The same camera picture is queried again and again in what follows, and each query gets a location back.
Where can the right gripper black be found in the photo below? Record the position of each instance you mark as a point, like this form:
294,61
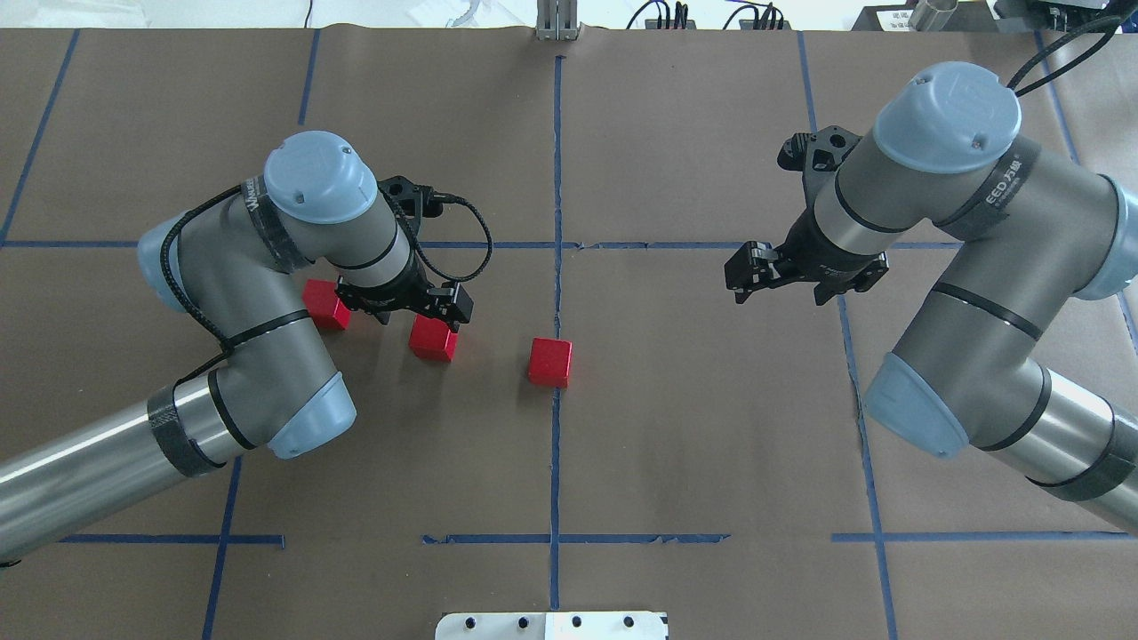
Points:
816,252

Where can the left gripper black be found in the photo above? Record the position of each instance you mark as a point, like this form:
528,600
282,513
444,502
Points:
402,289

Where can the red block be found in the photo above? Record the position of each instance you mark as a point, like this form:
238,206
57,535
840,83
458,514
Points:
550,362
326,308
431,339

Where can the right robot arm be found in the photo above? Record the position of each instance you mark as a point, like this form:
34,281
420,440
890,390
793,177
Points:
1035,229

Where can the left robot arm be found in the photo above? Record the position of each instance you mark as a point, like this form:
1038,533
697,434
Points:
229,263

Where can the metal cup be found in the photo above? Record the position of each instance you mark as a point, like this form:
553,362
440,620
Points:
931,15

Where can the aluminium frame post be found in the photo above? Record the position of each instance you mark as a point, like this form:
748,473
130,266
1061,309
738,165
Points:
557,20

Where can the white pedestal column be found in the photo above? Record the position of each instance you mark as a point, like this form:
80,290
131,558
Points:
554,625

